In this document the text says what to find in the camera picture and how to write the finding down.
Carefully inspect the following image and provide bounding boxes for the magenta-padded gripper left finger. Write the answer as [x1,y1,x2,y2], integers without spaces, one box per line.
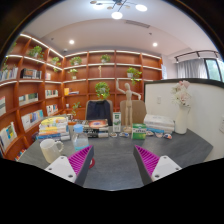
[44,144,95,187]

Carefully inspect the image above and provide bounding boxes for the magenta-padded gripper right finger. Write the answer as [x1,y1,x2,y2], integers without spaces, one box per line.
[133,144,183,186]

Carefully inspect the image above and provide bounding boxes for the green and white box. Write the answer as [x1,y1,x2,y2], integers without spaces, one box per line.
[131,123,148,140]

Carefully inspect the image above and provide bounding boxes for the white ceramic mug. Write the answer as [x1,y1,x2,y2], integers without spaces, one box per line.
[39,138,65,164]

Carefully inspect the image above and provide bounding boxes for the stack of dark books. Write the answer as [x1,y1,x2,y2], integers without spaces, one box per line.
[82,118,110,139]

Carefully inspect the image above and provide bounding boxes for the stack of white packs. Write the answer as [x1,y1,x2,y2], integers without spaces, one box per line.
[143,113,176,134]

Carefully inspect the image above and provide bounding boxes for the stack of colourful books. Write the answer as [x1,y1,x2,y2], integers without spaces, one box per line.
[34,116,72,142]

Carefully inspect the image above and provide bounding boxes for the green and white carton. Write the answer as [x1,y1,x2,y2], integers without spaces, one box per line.
[112,111,122,133]

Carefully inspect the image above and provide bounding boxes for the tan chair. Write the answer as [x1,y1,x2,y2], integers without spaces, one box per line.
[119,99,148,126]

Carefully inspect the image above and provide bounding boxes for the white vase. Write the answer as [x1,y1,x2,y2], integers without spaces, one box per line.
[174,105,190,135]

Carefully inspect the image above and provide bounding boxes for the chair with dark jacket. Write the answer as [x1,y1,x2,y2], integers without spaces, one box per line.
[84,99,114,127]

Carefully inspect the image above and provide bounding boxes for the wooden artist mannequin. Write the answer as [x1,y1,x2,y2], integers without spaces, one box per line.
[115,78,142,134]

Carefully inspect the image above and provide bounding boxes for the pink and white flowers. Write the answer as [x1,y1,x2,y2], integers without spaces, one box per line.
[170,79,193,109]

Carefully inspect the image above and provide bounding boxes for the orange wooden shelf unit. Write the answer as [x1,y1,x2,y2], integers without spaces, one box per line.
[0,33,164,161]

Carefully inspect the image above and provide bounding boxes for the grey curtain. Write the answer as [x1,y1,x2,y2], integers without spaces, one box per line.
[176,58,209,80]

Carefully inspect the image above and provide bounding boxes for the window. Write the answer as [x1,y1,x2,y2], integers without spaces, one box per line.
[203,58,224,83]

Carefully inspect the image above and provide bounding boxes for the ceiling air vent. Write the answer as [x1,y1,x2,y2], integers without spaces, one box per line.
[124,19,151,29]

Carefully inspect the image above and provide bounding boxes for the ceiling lamp with round bulbs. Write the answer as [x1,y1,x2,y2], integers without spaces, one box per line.
[89,0,149,20]

